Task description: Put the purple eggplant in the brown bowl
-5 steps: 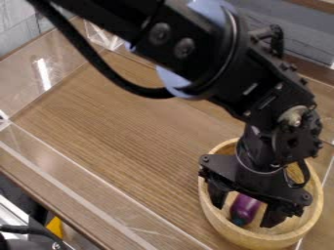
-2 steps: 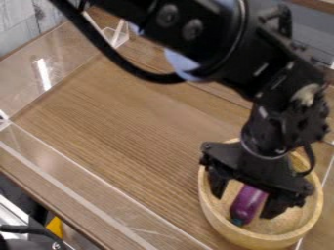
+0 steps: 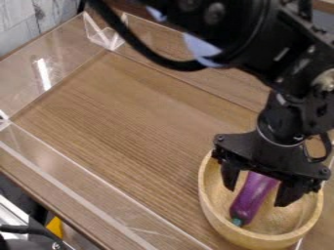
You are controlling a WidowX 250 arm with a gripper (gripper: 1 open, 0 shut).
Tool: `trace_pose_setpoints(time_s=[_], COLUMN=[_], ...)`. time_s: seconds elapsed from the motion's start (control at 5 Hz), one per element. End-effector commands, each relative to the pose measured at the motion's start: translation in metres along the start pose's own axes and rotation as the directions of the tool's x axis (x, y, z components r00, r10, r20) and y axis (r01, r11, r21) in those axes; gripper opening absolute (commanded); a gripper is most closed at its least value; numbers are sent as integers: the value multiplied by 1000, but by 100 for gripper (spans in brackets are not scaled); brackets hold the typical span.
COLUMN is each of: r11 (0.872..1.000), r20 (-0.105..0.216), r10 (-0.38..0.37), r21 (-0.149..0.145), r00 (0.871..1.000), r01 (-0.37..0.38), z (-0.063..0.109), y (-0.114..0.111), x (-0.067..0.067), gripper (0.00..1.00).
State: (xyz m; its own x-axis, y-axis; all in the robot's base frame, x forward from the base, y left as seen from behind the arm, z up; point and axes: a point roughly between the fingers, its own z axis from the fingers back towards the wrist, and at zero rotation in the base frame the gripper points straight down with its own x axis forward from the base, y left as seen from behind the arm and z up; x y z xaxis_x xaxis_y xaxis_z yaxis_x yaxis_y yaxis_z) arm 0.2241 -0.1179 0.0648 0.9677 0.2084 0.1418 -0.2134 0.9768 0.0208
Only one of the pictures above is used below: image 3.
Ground black device with yellow label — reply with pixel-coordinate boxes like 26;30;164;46
0;207;94;250

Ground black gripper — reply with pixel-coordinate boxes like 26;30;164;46
210;125;333;208

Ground black cable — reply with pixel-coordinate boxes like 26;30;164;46
83;0;210;72

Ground brown wooden bowl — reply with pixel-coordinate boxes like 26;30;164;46
198;152;324;250

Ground clear acrylic corner bracket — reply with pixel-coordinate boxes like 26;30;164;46
83;12;126;51

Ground purple toy eggplant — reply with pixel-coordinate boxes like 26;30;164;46
230;172;280;228

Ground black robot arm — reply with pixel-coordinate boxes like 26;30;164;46
142;0;334;207

